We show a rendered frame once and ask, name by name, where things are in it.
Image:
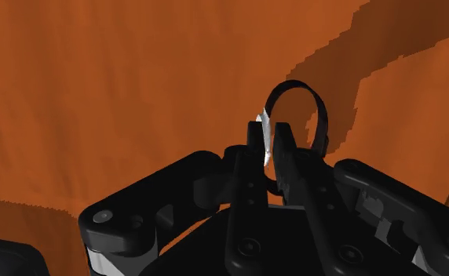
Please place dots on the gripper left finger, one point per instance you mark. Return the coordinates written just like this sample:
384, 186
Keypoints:
247, 191

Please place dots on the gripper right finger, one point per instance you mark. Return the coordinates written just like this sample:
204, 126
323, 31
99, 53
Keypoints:
297, 179

